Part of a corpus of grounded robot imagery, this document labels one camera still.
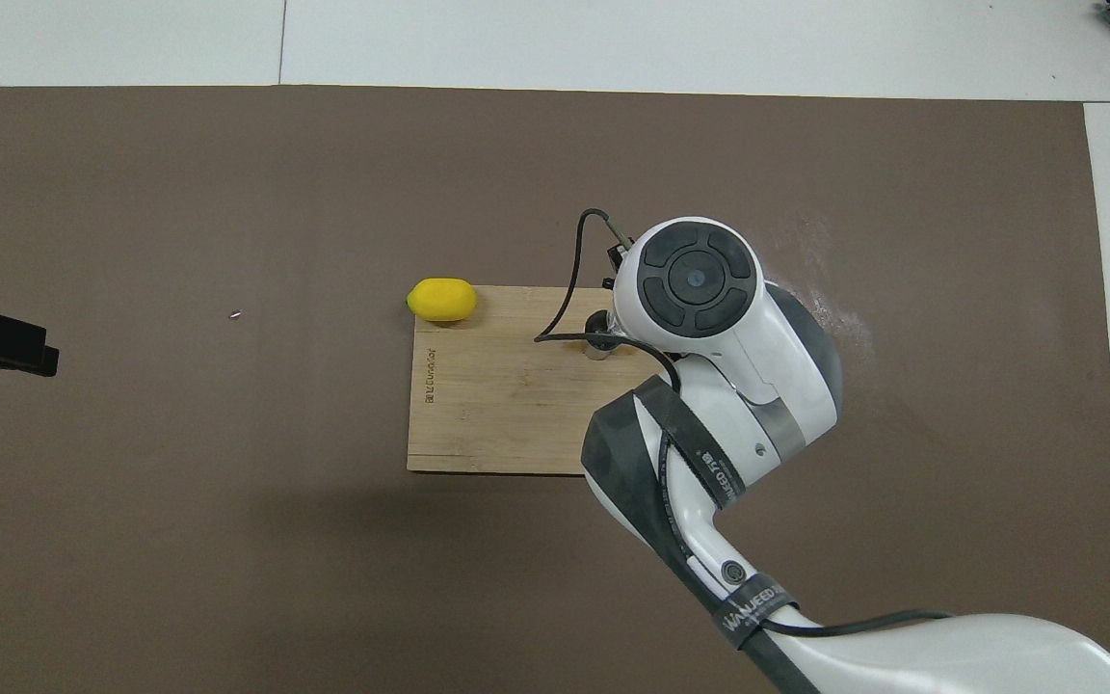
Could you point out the brown table mat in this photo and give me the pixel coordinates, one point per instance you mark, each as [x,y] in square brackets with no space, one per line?
[227,530]

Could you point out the bamboo cutting board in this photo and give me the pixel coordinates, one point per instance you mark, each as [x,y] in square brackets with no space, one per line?
[478,405]

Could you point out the yellow lemon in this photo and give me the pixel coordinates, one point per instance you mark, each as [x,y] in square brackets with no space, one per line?
[441,300]

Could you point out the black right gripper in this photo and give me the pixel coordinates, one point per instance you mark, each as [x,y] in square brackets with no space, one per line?
[619,258]

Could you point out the steel jigger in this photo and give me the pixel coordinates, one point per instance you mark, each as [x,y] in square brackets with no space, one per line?
[598,351]

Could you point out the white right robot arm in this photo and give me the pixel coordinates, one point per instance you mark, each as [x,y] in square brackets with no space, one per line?
[767,386]

